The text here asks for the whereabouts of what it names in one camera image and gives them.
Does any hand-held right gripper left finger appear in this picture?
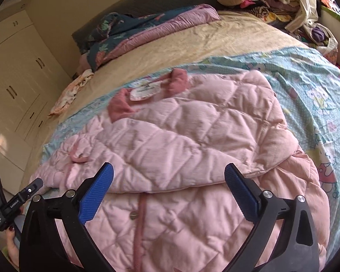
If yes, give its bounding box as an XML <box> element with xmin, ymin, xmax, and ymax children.
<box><xmin>18</xmin><ymin>162</ymin><xmax>122</xmax><ymax>272</ymax></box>

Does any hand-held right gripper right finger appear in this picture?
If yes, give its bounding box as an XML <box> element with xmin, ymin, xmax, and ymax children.
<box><xmin>224</xmin><ymin>163</ymin><xmax>321</xmax><ymax>272</ymax></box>

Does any person's left hand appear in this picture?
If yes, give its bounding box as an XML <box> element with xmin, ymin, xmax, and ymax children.
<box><xmin>4</xmin><ymin>227</ymin><xmax>24</xmax><ymax>270</ymax></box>

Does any peach floral cloth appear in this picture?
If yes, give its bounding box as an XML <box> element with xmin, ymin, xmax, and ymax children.
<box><xmin>48</xmin><ymin>68</ymin><xmax>95</xmax><ymax>117</ymax></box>

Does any blue cartoon printed blanket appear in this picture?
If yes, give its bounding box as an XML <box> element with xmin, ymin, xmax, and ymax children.
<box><xmin>41</xmin><ymin>47</ymin><xmax>340</xmax><ymax>241</ymax></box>

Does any cream wardrobe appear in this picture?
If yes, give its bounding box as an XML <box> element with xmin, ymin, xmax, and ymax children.
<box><xmin>0</xmin><ymin>8</ymin><xmax>74</xmax><ymax>170</ymax></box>

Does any bed with beige sheet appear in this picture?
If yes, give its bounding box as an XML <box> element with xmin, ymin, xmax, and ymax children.
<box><xmin>20</xmin><ymin>11</ymin><xmax>309</xmax><ymax>182</ymax></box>

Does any dark floral quilt pink lining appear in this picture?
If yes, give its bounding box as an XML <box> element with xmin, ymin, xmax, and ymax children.
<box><xmin>76</xmin><ymin>4</ymin><xmax>221</xmax><ymax>73</ymax></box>

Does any purple cloth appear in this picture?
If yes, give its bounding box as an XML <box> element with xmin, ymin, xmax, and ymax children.
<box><xmin>312</xmin><ymin>25</ymin><xmax>327</xmax><ymax>42</ymax></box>

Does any cream curtain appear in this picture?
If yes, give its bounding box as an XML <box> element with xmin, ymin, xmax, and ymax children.
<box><xmin>285</xmin><ymin>0</ymin><xmax>323</xmax><ymax>33</ymax></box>

